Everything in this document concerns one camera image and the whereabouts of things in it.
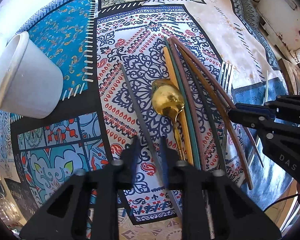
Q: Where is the light brown wooden chopstick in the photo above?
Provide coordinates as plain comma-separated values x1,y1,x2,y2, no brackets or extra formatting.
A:
177,45,253,190

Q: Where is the yellow chopstick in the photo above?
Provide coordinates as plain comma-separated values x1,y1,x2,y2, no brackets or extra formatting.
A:
163,47,193,165

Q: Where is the dark brown wooden chopstick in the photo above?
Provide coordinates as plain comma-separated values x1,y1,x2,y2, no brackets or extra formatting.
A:
170,36,265,168

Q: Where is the green chopstick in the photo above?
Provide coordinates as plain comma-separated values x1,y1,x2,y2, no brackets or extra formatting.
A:
164,38,201,170

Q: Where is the gold metal spoon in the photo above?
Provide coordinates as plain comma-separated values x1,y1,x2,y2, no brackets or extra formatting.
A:
151,79,184,160

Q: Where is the grey metal chopstick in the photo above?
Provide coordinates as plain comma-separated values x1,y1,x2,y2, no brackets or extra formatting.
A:
120,63,183,221

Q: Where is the silver metal fork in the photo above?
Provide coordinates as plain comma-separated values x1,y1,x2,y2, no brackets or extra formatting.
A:
217,61,232,153

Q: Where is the white ceramic utensil cup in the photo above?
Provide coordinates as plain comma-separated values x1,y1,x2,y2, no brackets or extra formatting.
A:
0,31,63,119

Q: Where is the patterned patchwork table mat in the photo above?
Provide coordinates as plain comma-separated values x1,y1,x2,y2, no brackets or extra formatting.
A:
0,0,286,239

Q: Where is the black power cable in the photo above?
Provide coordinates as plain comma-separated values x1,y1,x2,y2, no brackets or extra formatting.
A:
263,193,299,212

